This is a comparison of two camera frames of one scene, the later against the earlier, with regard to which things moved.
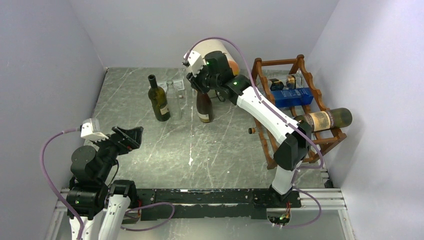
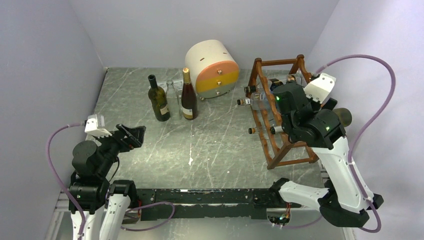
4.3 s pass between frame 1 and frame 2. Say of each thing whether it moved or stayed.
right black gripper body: moved
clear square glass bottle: stayed
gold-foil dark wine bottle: moved
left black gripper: stayed
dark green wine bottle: stayed
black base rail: stayed
